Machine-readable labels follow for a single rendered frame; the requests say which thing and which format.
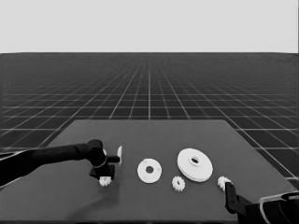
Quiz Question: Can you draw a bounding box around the small thin white T-shaped piece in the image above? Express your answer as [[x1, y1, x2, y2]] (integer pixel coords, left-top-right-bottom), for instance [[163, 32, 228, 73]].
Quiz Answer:
[[116, 145, 123, 167]]

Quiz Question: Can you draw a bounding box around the large thick white disc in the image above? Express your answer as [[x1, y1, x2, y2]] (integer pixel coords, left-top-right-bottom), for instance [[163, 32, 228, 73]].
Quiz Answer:
[[177, 147, 214, 183]]

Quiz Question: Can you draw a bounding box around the small white toothed gear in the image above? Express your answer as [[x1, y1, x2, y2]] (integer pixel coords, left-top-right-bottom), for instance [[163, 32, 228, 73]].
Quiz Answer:
[[171, 175, 187, 192], [217, 175, 232, 192], [98, 175, 113, 188]]

